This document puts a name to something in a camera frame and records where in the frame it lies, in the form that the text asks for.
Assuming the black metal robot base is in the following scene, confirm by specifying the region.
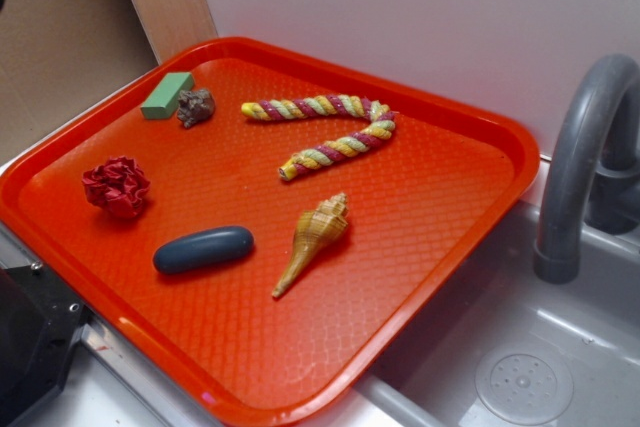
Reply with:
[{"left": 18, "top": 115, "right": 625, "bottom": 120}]
[{"left": 1, "top": 262, "right": 89, "bottom": 426}]

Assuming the small brown rock figurine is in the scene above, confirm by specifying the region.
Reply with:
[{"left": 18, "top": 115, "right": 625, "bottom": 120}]
[{"left": 177, "top": 88, "right": 216, "bottom": 129}]

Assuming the multicolored twisted rope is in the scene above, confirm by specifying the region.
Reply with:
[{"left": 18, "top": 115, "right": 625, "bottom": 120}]
[{"left": 240, "top": 93, "right": 399, "bottom": 182}]

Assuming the green rectangular block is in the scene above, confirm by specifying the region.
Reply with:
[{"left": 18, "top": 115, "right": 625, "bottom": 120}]
[{"left": 140, "top": 72, "right": 195, "bottom": 120}]

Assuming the crumpled red paper ball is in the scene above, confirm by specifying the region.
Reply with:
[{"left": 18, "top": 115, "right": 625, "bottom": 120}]
[{"left": 81, "top": 156, "right": 151, "bottom": 219}]

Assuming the grey curved faucet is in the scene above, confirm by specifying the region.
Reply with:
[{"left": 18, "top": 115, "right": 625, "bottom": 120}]
[{"left": 534, "top": 54, "right": 639, "bottom": 284}]

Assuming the dark blue oblong stone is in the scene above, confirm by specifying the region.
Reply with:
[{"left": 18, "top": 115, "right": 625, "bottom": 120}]
[{"left": 152, "top": 226, "right": 254, "bottom": 275}]

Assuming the tan spiral seashell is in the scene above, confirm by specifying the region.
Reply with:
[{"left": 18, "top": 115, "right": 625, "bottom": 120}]
[{"left": 272, "top": 192, "right": 349, "bottom": 299}]

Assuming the red plastic tray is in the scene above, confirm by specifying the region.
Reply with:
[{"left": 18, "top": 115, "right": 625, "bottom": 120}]
[{"left": 1, "top": 38, "right": 539, "bottom": 426}]

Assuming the grey plastic sink basin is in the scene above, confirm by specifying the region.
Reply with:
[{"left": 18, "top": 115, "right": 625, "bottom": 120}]
[{"left": 357, "top": 203, "right": 639, "bottom": 426}]

